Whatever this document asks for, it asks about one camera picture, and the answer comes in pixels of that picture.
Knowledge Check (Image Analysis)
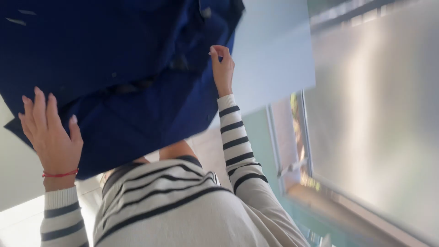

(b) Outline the person's right hand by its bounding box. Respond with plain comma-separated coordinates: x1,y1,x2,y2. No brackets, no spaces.
209,45,236,99

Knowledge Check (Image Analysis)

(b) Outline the person's left hand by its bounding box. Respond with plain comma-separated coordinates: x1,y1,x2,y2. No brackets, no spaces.
18,86,84,180

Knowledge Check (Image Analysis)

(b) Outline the navy blue garment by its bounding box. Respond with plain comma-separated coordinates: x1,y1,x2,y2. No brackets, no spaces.
0,0,245,180

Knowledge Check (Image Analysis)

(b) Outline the cream navy striped sweater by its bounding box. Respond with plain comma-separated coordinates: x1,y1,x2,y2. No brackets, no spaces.
92,155,312,247

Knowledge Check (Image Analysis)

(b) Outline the frosted glass window pane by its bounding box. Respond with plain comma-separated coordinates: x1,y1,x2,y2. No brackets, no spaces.
302,0,439,242

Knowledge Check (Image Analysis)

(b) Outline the red string bracelet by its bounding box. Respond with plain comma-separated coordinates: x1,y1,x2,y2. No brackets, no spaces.
42,168,79,178

